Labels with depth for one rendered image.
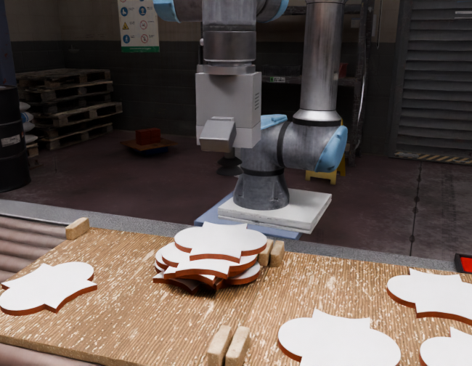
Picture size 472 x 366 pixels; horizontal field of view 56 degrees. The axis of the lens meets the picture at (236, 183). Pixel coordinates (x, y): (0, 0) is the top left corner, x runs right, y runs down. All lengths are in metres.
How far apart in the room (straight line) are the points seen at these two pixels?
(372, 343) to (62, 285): 0.47
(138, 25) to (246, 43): 5.78
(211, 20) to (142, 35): 5.74
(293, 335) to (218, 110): 0.32
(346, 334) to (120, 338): 0.30
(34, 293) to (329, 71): 0.75
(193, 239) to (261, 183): 0.43
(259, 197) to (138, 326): 0.57
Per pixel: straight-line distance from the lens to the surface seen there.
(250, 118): 0.64
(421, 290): 0.77
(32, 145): 5.61
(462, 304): 0.76
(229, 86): 0.64
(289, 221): 1.09
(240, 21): 0.63
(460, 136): 5.34
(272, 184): 1.14
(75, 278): 0.79
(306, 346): 0.61
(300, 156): 1.08
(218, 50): 0.63
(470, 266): 0.92
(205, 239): 0.74
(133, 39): 6.46
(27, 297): 0.76
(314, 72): 1.06
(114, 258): 0.86
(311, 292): 0.74
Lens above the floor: 1.32
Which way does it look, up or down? 18 degrees down
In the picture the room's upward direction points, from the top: straight up
